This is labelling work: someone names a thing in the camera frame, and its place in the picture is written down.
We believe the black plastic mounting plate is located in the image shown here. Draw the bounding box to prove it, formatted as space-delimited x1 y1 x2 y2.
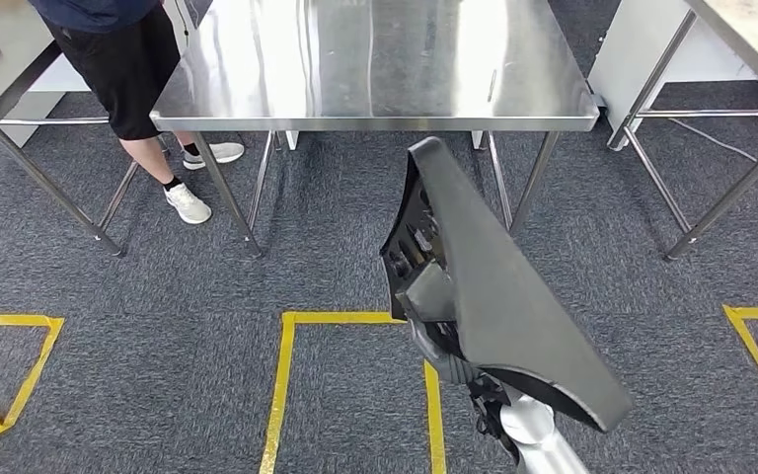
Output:
378 135 636 435

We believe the stainless steel workbench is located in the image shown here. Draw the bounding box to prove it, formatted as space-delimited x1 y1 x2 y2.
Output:
148 0 601 260

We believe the person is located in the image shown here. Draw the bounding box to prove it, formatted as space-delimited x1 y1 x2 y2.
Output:
29 0 246 226

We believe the yellow tape square crumpled corner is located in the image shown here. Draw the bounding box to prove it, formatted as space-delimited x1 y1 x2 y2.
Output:
0 313 66 469

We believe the grey floor cable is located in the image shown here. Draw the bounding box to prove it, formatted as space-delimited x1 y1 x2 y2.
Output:
666 118 758 181

